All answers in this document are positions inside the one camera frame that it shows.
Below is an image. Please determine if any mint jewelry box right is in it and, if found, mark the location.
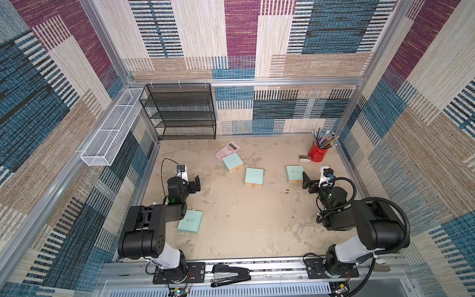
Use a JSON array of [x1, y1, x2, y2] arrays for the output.
[[286, 165, 304, 183]]

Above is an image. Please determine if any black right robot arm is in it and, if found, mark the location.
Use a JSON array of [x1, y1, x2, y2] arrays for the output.
[[302, 167, 411, 278]]

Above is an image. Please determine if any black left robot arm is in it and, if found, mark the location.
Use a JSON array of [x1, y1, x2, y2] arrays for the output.
[[118, 176, 205, 285]]

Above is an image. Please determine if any mint jewelry box centre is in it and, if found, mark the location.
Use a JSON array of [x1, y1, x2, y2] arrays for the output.
[[244, 168, 264, 187]]

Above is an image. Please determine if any pink calculator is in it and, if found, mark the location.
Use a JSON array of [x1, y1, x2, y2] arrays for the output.
[[215, 141, 241, 161]]

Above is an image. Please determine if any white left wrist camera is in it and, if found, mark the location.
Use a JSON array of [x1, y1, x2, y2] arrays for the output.
[[176, 165, 189, 181]]

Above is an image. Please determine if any mint jewelry box near calculator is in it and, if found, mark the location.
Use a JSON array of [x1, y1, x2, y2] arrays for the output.
[[222, 153, 244, 173]]

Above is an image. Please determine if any white tape dispenser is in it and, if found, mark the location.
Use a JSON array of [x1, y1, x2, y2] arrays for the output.
[[299, 155, 312, 163]]

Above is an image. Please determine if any black stapler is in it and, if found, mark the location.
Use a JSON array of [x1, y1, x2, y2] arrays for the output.
[[210, 264, 251, 288]]

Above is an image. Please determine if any white mesh wall basket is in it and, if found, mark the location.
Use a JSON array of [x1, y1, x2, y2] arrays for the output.
[[80, 89, 142, 167]]

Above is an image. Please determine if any black wire shelf rack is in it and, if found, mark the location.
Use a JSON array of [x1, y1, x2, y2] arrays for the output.
[[140, 83, 216, 141]]

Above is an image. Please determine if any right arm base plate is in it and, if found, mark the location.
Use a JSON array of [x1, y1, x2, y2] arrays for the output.
[[303, 257, 360, 279]]

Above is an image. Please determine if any red pencil cup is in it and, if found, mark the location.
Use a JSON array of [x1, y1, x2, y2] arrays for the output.
[[308, 144, 328, 163]]

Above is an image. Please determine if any mint drawer jewelry box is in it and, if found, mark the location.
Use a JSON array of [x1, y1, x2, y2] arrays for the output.
[[178, 210, 203, 233]]

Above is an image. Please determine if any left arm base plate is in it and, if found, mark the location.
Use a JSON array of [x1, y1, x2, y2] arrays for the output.
[[152, 262, 206, 285]]

